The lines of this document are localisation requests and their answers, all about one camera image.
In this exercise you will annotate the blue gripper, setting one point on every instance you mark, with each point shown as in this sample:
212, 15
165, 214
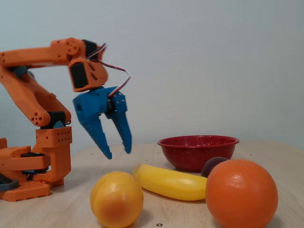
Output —
91, 104

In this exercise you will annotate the yellow plastic banana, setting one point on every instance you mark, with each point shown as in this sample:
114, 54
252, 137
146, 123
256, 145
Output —
171, 185

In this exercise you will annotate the orange robot base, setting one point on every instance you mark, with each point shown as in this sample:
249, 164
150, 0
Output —
23, 190

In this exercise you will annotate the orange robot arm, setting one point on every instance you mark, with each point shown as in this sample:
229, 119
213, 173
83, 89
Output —
28, 57

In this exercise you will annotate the red speckled enamel bowl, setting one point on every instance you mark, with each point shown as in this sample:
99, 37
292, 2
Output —
190, 154

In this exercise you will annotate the yellow orange plastic peach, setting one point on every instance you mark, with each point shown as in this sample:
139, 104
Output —
116, 199

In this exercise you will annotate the dark purple plastic plum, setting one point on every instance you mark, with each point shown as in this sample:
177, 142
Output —
211, 165

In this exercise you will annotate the dark grey table clamp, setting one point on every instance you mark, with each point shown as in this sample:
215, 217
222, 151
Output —
9, 184

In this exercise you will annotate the orange plastic orange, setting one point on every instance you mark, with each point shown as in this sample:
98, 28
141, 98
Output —
242, 194

